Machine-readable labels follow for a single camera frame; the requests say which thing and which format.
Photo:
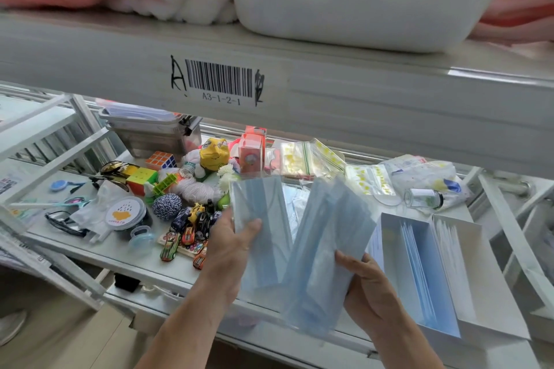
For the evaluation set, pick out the grey metal shelf beam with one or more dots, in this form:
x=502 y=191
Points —
x=303 y=92

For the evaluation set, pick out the blue round hand mirror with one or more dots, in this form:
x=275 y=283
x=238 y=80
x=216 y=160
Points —
x=60 y=185

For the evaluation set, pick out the white box lid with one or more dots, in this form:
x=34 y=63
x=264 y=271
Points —
x=484 y=278

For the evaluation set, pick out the barcode label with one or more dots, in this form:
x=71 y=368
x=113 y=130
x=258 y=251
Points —
x=218 y=81

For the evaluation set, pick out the white metal rack frame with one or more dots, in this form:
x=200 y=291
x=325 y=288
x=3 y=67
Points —
x=47 y=152

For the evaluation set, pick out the person's left hand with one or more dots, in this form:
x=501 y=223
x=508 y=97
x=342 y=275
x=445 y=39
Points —
x=225 y=256

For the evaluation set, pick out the white plastic bag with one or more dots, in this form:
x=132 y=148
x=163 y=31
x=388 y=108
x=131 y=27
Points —
x=97 y=213

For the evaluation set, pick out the dark sunglasses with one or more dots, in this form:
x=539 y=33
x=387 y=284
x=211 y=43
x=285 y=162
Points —
x=114 y=169

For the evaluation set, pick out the person's left forearm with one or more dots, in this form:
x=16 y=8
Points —
x=186 y=334

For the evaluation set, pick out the small glass bottle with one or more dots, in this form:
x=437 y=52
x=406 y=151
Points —
x=422 y=199

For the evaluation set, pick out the person's right hand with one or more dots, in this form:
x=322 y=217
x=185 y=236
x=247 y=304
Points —
x=374 y=295

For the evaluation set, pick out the blue white twine ball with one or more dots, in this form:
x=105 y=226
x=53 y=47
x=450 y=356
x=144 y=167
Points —
x=167 y=207

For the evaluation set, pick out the small clear bottle white cap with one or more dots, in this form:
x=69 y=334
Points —
x=190 y=167

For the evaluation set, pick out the pile of toy cars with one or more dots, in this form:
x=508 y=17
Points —
x=190 y=230

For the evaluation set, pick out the white metal shelf bracket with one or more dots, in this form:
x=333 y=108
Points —
x=515 y=230

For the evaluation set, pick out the thick blue face mask bundle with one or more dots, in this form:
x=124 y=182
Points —
x=322 y=252

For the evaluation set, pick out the pink carton box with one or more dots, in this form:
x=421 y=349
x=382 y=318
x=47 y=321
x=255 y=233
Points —
x=252 y=152

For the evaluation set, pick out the small black block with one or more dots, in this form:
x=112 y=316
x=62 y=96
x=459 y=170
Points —
x=127 y=283

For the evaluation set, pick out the pink striped fabric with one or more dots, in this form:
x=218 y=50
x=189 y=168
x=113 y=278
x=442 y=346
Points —
x=519 y=5

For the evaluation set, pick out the zip bag red green seal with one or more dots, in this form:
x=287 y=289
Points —
x=296 y=160

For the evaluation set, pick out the green plastic toy piece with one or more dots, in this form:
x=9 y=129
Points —
x=164 y=185

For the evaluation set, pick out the white-edged puzzle cube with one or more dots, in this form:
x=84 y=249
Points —
x=161 y=161

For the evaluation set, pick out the open white mask box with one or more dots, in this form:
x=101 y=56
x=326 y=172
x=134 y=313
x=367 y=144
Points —
x=415 y=269

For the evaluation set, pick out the person's right thumb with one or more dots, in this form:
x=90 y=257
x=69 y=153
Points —
x=351 y=261

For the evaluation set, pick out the person's right forearm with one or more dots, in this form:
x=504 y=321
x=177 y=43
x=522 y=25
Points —
x=407 y=345

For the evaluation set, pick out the white yarn ball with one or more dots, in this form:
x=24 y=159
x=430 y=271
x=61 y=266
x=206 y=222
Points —
x=197 y=190

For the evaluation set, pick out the clear storage box grey lid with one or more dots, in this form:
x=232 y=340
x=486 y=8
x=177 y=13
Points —
x=149 y=133

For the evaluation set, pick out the black frame glasses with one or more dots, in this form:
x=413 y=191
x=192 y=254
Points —
x=65 y=224

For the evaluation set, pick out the stickerless colourful puzzle cube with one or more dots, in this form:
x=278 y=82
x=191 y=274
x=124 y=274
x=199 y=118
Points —
x=142 y=180

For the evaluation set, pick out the flat zip bag yellow pieces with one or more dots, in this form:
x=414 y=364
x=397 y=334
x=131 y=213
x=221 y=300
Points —
x=370 y=179

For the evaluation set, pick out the person's left thumb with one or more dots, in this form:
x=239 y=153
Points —
x=250 y=232

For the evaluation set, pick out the yellow plush toy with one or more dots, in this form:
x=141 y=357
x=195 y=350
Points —
x=214 y=154

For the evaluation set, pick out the thin blue face mask pack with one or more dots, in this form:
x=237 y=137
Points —
x=264 y=226

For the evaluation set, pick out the white artificial flower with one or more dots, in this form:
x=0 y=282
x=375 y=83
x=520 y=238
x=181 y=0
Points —
x=226 y=176

